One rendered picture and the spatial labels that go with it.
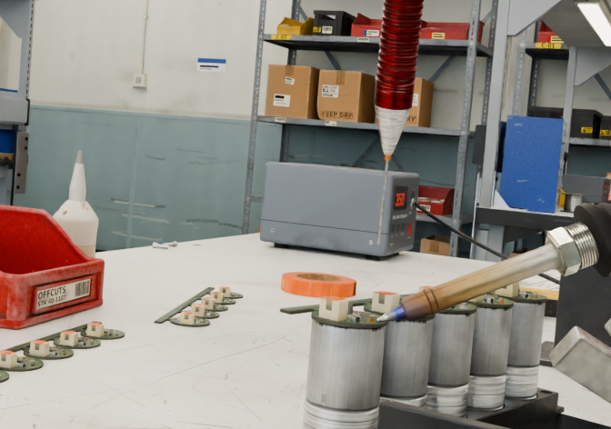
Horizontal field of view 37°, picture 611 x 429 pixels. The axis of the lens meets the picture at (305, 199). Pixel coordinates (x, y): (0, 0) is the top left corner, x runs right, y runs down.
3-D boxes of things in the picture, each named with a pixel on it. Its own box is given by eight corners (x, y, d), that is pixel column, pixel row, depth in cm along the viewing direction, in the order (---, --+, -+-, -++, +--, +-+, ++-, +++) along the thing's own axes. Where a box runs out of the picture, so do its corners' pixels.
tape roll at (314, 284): (286, 295, 71) (287, 281, 71) (275, 284, 77) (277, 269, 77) (362, 300, 72) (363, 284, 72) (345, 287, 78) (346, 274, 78)
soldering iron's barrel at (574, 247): (415, 338, 29) (605, 267, 29) (398, 292, 29) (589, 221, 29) (407, 329, 30) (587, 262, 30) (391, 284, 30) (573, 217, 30)
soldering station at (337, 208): (415, 254, 109) (422, 174, 108) (385, 263, 98) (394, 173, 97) (296, 240, 114) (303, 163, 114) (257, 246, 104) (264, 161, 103)
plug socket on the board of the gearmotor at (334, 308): (352, 320, 30) (354, 299, 30) (335, 322, 29) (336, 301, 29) (333, 315, 30) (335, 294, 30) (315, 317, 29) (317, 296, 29)
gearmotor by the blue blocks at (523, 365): (545, 414, 39) (556, 294, 39) (516, 424, 37) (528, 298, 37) (494, 400, 40) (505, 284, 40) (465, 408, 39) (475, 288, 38)
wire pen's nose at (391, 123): (368, 157, 27) (374, 108, 26) (369, 144, 28) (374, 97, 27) (406, 161, 27) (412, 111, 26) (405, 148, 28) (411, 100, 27)
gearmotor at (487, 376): (512, 425, 37) (525, 299, 36) (481, 436, 35) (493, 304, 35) (460, 410, 38) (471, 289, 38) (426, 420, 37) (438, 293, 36)
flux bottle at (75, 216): (70, 279, 70) (79, 149, 70) (104, 285, 69) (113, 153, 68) (37, 283, 67) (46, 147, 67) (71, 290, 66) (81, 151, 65)
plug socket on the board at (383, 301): (403, 313, 32) (405, 294, 32) (388, 314, 31) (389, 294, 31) (384, 308, 32) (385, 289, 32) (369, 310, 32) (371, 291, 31)
